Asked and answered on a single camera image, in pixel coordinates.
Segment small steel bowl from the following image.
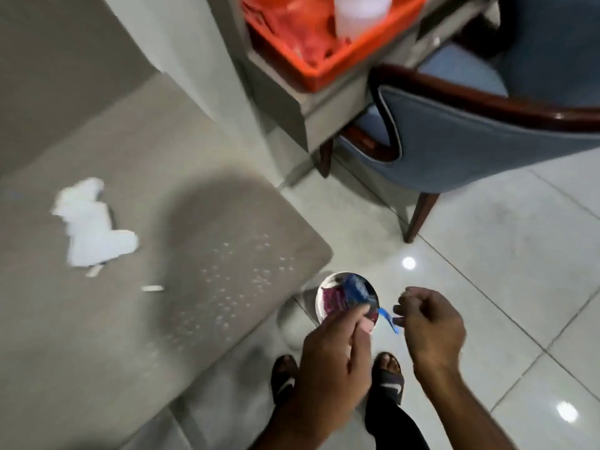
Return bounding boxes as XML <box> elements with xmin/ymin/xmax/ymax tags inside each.
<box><xmin>314</xmin><ymin>271</ymin><xmax>381</xmax><ymax>336</ymax></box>

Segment grey upholstered sofa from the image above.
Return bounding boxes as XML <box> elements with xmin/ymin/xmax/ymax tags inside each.
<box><xmin>0</xmin><ymin>0</ymin><xmax>334</xmax><ymax>450</ymax></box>

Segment crumpled white tissue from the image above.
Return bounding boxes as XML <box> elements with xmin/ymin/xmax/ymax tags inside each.
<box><xmin>51</xmin><ymin>177</ymin><xmax>140</xmax><ymax>268</ymax></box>

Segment orange plastic tray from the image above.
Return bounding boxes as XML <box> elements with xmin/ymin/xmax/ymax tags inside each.
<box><xmin>239</xmin><ymin>0</ymin><xmax>430</xmax><ymax>93</ymax></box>

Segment grey table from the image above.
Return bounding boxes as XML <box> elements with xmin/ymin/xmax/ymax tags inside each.
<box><xmin>205</xmin><ymin>0</ymin><xmax>498</xmax><ymax>153</ymax></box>

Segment person's right forearm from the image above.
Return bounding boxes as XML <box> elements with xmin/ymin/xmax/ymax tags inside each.
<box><xmin>414</xmin><ymin>363</ymin><xmax>517</xmax><ymax>450</ymax></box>

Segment person's black trouser leg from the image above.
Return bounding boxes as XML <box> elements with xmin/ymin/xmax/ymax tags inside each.
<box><xmin>364</xmin><ymin>392</ymin><xmax>431</xmax><ymax>450</ymax></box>

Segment blue wrapper strip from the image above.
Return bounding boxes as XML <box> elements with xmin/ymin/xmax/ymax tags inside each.
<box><xmin>376</xmin><ymin>306</ymin><xmax>400</xmax><ymax>335</ymax></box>

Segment person's right hand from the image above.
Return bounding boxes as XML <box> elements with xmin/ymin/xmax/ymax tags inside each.
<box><xmin>392</xmin><ymin>287</ymin><xmax>468</xmax><ymax>385</ymax></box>

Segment red plastic bag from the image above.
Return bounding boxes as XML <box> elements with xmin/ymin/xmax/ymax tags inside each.
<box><xmin>262</xmin><ymin>0</ymin><xmax>351</xmax><ymax>67</ymax></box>

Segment person's left hand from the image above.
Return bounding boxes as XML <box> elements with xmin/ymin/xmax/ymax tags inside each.
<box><xmin>286</xmin><ymin>304</ymin><xmax>374</xmax><ymax>420</ymax></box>

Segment person's left forearm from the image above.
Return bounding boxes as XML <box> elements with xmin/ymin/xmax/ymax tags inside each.
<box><xmin>250</xmin><ymin>402</ymin><xmax>345</xmax><ymax>450</ymax></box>

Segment blue wooden-framed armchair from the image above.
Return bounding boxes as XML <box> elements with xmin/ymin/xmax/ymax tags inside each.
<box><xmin>318</xmin><ymin>0</ymin><xmax>600</xmax><ymax>244</ymax></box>

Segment blue wrapper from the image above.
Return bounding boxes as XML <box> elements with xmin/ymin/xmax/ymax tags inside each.
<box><xmin>343</xmin><ymin>279</ymin><xmax>378</xmax><ymax>309</ymax></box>

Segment white plastic container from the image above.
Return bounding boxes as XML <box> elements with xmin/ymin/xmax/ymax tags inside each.
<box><xmin>333</xmin><ymin>0</ymin><xmax>393</xmax><ymax>41</ymax></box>

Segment pink wrapper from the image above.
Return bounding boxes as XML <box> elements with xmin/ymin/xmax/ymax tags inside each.
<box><xmin>320</xmin><ymin>285</ymin><xmax>348</xmax><ymax>319</ymax></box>

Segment black slide sandal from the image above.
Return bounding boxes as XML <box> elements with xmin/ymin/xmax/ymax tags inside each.
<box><xmin>372</xmin><ymin>352</ymin><xmax>405</xmax><ymax>407</ymax></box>
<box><xmin>270</xmin><ymin>354</ymin><xmax>299</xmax><ymax>406</ymax></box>

